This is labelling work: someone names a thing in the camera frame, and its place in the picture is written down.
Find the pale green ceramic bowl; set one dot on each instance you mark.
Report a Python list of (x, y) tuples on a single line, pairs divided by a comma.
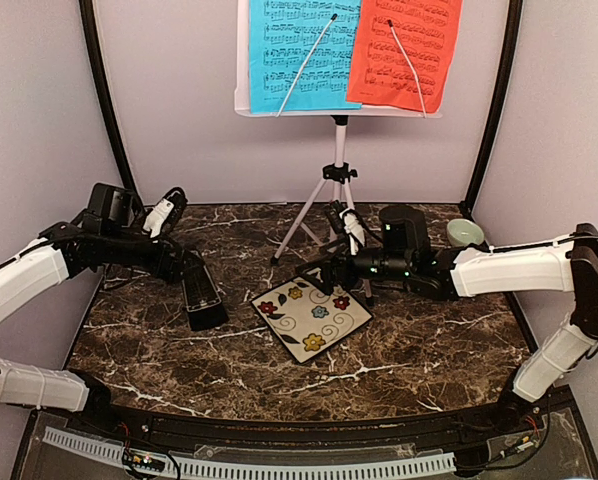
[(463, 232)]

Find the grey slotted cable duct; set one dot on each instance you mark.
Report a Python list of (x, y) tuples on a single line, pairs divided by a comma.
[(213, 462)]

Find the floral square ceramic plate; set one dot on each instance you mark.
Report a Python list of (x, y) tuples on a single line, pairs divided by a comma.
[(306, 321)]

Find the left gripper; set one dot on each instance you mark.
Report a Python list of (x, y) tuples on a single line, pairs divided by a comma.
[(172, 273)]

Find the white perforated music stand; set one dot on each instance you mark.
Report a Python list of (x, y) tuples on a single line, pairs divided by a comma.
[(338, 173)]

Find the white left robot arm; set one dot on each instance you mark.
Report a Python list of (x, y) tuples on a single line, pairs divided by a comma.
[(113, 230)]

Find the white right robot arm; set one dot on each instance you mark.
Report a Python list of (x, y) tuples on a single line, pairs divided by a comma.
[(567, 263)]

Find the blue sheet music paper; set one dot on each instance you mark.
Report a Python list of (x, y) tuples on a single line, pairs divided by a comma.
[(300, 55)]

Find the black metronome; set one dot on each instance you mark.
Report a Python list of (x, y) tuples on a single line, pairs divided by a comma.
[(203, 305)]

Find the red sheet music paper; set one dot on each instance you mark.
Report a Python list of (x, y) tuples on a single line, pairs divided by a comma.
[(402, 53)]

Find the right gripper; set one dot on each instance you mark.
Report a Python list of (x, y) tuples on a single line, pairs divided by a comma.
[(340, 259)]

